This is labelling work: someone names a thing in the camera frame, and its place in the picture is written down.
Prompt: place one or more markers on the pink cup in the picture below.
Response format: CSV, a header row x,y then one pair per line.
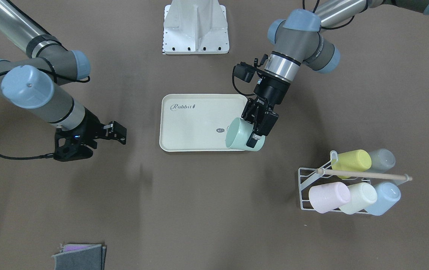
x,y
329,196

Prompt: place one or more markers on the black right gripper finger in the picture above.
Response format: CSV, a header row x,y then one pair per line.
x,y
118,137
116,129

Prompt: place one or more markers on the green cup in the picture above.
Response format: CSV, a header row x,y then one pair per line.
x,y
238,133

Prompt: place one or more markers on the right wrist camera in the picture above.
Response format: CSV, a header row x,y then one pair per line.
x,y
70,148

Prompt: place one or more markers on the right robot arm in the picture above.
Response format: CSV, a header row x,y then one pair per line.
x,y
35,84

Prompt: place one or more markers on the cream rabbit tray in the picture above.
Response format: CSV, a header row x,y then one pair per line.
x,y
198,122

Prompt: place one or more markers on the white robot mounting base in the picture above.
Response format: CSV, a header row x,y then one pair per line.
x,y
195,27

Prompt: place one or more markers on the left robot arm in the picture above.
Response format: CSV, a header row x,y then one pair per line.
x,y
297,41

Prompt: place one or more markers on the yellow cup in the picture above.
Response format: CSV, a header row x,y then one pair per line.
x,y
356,160

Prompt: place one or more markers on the cream cup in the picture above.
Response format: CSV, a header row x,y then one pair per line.
x,y
362,195

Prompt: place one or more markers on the grey cup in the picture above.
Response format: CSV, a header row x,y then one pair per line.
x,y
382,161

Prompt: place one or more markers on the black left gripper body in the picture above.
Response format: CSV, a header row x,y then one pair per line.
x,y
273,91

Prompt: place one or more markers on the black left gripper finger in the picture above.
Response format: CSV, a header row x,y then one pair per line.
x,y
248,114
255,141

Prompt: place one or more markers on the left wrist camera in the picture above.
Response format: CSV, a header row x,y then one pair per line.
x,y
244,72

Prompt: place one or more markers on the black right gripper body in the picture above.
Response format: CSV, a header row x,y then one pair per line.
x,y
91,126

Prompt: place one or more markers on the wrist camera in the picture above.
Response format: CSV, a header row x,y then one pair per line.
x,y
70,148
244,72

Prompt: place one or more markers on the blue cup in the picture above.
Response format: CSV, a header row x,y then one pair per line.
x,y
388,195

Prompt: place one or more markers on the white wire cup rack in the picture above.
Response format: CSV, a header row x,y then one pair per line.
x,y
309,177

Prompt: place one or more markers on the grey folded cloth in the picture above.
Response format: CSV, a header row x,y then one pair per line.
x,y
80,257

